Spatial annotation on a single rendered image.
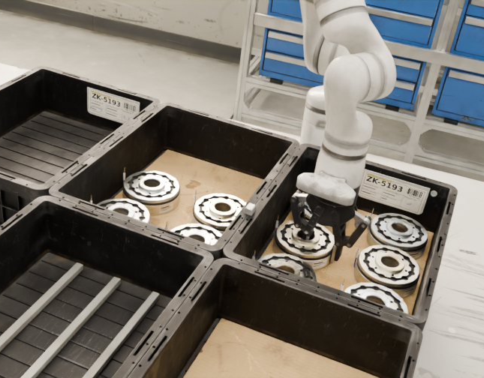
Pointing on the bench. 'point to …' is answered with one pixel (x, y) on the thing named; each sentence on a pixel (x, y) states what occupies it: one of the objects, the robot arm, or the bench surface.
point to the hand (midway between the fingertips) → (321, 247)
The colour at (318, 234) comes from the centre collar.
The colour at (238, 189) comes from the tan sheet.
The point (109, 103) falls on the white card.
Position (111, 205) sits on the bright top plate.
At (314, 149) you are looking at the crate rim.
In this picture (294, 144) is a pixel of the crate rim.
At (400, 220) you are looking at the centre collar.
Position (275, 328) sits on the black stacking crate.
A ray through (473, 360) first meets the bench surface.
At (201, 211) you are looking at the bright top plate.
